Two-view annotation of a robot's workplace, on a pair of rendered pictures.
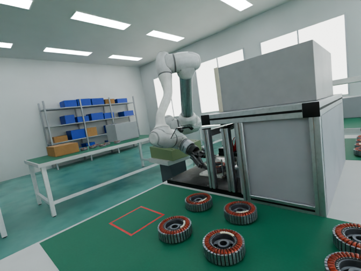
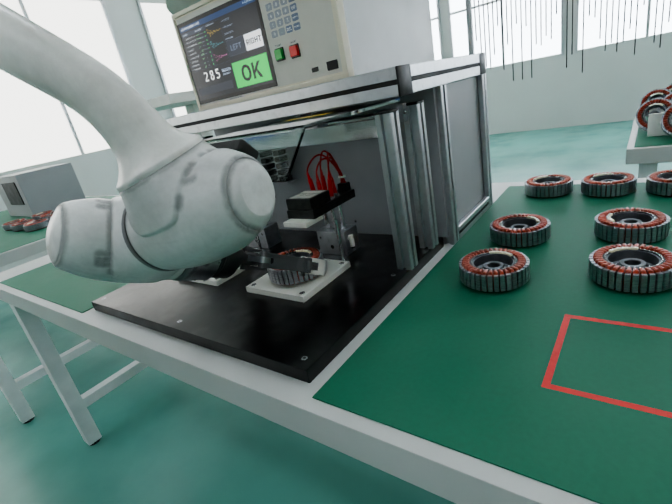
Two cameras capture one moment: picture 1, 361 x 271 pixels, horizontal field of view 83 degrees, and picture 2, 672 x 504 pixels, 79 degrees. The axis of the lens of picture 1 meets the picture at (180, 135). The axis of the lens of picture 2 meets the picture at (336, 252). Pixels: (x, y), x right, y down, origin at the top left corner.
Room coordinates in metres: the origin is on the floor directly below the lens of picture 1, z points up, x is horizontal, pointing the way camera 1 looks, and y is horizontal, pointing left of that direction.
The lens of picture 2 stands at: (1.10, 0.57, 1.10)
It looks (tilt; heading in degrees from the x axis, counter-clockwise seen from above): 21 degrees down; 266
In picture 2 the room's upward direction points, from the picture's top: 12 degrees counter-clockwise
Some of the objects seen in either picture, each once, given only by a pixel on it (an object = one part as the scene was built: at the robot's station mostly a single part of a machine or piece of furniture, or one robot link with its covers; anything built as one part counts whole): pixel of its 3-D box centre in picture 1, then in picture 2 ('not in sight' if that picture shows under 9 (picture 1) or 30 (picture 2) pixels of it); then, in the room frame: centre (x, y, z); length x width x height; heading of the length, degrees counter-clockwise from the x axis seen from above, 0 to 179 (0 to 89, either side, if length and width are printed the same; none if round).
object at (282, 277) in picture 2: (216, 167); (295, 265); (1.13, -0.18, 0.80); 0.11 x 0.11 x 0.04
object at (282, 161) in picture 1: (277, 164); (464, 155); (0.71, -0.33, 0.91); 0.28 x 0.03 x 0.32; 46
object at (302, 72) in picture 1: (275, 81); (310, 40); (0.99, -0.49, 1.22); 0.44 x 0.39 x 0.20; 136
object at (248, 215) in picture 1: (240, 211); (519, 229); (0.67, -0.17, 0.77); 0.11 x 0.11 x 0.04
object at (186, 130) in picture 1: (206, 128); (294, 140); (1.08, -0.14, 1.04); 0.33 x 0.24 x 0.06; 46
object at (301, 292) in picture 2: (217, 171); (298, 276); (1.13, -0.18, 0.78); 0.15 x 0.15 x 0.01; 46
